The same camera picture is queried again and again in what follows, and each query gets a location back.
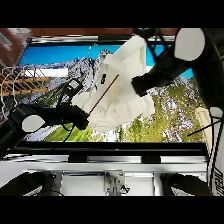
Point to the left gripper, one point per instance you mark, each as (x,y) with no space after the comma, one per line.
(80,117)

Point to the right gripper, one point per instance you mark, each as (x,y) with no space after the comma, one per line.
(146,84)

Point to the white shirt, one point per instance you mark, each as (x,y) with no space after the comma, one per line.
(120,103)

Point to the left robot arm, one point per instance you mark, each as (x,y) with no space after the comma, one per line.
(50,115)

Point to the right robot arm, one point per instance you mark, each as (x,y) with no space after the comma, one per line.
(206,83)

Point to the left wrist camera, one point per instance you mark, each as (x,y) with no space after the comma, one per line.
(74,85)

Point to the silver frame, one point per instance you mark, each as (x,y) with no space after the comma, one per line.
(110,165)

